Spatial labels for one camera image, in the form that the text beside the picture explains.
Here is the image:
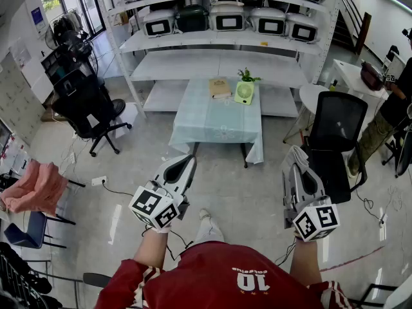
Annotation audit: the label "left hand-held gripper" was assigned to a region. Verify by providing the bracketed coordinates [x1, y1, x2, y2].
[128, 154, 198, 234]

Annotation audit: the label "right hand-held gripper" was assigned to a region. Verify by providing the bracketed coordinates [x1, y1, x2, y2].
[282, 165, 341, 241]

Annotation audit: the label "white wiping cloth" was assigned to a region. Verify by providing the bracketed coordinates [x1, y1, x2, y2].
[281, 145, 310, 175]

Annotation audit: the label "green small desk fan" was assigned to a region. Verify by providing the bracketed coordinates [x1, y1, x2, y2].
[234, 80, 255, 104]

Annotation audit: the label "person's left forearm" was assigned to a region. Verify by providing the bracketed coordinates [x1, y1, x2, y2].
[133, 225, 173, 272]

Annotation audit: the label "person's right forearm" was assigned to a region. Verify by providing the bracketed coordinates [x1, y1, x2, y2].
[288, 236, 323, 288]

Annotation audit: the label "light grey trousers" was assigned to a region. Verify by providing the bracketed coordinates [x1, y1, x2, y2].
[194, 216, 225, 246]

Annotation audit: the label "black mesh chair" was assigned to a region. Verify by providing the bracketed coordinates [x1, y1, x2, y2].
[302, 91, 370, 205]

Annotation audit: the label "round white side table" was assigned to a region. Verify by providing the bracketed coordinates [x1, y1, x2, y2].
[283, 84, 331, 144]

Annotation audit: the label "tan hardcover book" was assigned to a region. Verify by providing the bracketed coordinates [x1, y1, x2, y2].
[208, 78, 232, 100]

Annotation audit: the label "red jersey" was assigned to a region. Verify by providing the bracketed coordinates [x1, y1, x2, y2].
[95, 240, 355, 309]

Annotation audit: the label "black office swivel chair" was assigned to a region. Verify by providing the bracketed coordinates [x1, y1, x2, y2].
[51, 68, 133, 158]

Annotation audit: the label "white metal shelving unit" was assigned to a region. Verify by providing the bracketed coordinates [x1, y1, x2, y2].
[96, 0, 344, 119]

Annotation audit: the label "potted green plant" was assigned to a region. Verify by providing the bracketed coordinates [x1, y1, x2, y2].
[237, 67, 262, 84]

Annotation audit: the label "dark red pot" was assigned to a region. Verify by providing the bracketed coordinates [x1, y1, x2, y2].
[359, 60, 386, 91]

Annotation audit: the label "pink cloth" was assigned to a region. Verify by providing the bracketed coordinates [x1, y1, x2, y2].
[0, 159, 69, 217]

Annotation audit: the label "blue chair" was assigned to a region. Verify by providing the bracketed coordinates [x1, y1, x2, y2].
[3, 211, 77, 250]

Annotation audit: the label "dark staircase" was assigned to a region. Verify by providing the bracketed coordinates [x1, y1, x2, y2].
[333, 0, 373, 56]

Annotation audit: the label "clothes rack with garments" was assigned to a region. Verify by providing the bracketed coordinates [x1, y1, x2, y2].
[51, 10, 85, 44]

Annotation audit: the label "glass entrance door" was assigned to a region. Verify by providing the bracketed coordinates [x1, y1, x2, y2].
[40, 0, 107, 37]

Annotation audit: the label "black power cable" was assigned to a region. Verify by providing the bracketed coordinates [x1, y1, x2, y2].
[101, 180, 136, 198]

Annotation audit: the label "black floor cable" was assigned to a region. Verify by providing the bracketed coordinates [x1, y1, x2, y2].
[355, 185, 387, 227]

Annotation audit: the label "black table frame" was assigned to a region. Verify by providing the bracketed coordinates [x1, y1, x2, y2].
[191, 142, 249, 169]

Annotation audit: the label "black metal frame stand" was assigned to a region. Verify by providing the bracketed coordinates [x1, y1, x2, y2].
[352, 283, 400, 308]

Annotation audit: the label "blue wall poster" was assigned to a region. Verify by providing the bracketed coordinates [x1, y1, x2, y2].
[30, 6, 48, 33]

